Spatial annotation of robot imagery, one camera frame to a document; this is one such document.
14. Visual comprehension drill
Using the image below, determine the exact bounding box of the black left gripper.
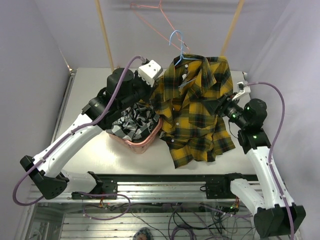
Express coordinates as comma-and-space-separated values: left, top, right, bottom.
119, 69, 159, 112

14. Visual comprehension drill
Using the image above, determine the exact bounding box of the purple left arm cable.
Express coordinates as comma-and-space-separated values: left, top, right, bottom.
12, 55, 151, 206

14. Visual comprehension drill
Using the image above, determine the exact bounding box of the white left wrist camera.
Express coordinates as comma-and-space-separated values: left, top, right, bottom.
138, 60, 163, 88

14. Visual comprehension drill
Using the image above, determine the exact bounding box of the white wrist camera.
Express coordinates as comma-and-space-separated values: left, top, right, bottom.
232, 80, 251, 101
138, 60, 163, 88

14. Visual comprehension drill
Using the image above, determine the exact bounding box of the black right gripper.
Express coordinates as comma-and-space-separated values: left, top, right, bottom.
201, 92, 248, 129

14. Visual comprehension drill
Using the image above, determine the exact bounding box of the pink plastic laundry basket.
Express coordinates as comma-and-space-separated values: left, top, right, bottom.
109, 118, 163, 154

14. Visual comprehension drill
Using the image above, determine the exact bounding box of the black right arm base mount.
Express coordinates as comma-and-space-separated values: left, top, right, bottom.
199, 172, 256, 200

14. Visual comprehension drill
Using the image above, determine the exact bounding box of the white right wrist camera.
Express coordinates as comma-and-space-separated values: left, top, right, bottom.
232, 80, 251, 101

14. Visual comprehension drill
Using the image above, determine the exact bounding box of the pink wire hanger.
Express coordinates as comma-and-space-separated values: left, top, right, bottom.
129, 0, 190, 53

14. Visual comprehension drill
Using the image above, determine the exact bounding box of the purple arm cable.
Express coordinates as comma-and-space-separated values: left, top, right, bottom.
243, 81, 296, 240
12, 55, 151, 206

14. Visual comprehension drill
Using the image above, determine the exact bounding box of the blue wire hanger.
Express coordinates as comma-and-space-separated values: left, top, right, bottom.
169, 30, 197, 89

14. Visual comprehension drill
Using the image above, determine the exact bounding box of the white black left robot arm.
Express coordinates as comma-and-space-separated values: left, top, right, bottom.
20, 63, 163, 200

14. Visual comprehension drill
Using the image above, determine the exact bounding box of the yellow green plaid shirt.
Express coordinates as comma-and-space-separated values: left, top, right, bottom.
149, 54, 235, 168

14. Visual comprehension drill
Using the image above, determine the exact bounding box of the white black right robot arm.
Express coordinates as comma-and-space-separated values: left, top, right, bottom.
202, 95, 306, 239

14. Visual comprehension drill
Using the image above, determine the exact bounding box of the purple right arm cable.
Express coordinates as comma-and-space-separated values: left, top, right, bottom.
243, 81, 296, 240

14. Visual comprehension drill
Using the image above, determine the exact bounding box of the black white checked shirt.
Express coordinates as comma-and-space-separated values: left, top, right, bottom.
106, 102, 160, 143

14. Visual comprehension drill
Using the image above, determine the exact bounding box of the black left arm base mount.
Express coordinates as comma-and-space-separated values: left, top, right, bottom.
71, 171, 118, 200

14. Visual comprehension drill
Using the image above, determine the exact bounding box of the wooden clothes rack frame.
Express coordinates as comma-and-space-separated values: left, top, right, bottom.
94, 0, 245, 70

